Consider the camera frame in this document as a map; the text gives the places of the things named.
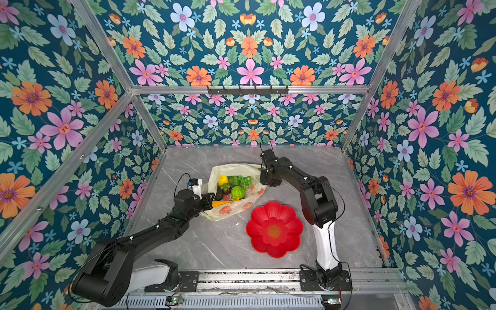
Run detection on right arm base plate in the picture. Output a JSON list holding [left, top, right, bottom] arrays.
[[299, 262, 353, 291]]

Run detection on yellow fake lemon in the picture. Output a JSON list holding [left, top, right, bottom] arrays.
[[218, 176, 229, 187]]

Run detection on aluminium mounting rail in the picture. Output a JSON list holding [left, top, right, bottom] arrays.
[[114, 268, 415, 309]]

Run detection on green fake grapes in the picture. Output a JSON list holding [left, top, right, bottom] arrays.
[[238, 176, 252, 189]]

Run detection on light green fake custard apple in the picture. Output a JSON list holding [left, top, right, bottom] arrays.
[[231, 185, 246, 200]]

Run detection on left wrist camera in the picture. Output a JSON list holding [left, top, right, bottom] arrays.
[[188, 178, 203, 199]]

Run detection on cream plastic bag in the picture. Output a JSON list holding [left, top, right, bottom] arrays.
[[200, 164, 267, 222]]

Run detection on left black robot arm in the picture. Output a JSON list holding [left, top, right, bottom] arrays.
[[71, 189, 215, 307]]

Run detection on yellow fake banana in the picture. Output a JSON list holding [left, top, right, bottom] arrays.
[[212, 199, 238, 208]]

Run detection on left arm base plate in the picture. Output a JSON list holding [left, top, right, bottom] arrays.
[[145, 271, 200, 293]]

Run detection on red flower-shaped plate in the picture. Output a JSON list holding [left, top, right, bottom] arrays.
[[245, 201, 304, 258]]

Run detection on black hook rail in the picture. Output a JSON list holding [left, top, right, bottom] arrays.
[[207, 85, 289, 96]]

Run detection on dark fake avocado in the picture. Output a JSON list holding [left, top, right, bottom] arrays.
[[214, 187, 224, 201]]

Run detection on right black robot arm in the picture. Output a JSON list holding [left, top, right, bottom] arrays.
[[260, 149, 342, 273]]

